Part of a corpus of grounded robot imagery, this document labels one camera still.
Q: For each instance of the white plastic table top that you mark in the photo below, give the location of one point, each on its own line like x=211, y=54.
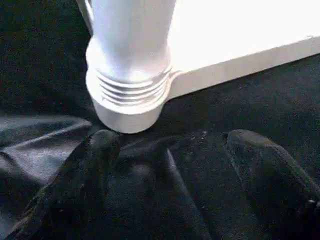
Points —
x=250, y=37

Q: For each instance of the black plastic mat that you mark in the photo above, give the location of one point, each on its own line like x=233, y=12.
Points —
x=37, y=62

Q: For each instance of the white plastic table leg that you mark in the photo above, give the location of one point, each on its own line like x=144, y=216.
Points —
x=130, y=37

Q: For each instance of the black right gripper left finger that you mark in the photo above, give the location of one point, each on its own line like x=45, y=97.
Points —
x=75, y=195

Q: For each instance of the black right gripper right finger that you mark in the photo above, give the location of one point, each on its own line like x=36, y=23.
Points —
x=275, y=185

